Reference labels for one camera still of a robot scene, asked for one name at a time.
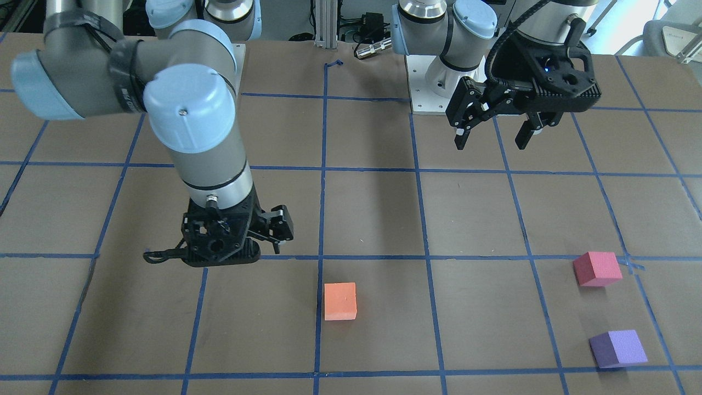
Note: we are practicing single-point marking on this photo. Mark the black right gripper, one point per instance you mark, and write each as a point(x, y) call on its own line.
point(276, 223)

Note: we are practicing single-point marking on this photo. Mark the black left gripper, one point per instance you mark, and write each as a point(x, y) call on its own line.
point(514, 65)

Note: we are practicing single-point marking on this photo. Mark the orange foam cube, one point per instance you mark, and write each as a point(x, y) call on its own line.
point(340, 301)

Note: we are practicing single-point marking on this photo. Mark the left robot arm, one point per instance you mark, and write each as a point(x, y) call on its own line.
point(465, 32)

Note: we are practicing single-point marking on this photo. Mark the red foam cube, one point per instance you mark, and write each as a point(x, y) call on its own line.
point(597, 269)

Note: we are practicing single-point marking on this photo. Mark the grey office chair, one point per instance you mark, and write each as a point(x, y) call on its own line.
point(676, 34)

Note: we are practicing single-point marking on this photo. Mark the purple foam cube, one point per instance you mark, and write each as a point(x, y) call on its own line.
point(617, 349)

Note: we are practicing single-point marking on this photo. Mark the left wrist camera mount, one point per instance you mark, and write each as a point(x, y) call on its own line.
point(563, 74)

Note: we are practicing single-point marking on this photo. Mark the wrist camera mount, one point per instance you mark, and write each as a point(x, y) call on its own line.
point(212, 237)
point(563, 74)

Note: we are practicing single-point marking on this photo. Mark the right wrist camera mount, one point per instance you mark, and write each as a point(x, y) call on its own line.
point(212, 237)

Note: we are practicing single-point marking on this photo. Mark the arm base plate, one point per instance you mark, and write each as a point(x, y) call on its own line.
point(431, 83)

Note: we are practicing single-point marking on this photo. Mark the silver cable connector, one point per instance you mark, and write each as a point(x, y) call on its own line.
point(373, 49)

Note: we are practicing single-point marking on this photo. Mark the aluminium frame post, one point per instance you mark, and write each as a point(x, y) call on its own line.
point(326, 18)

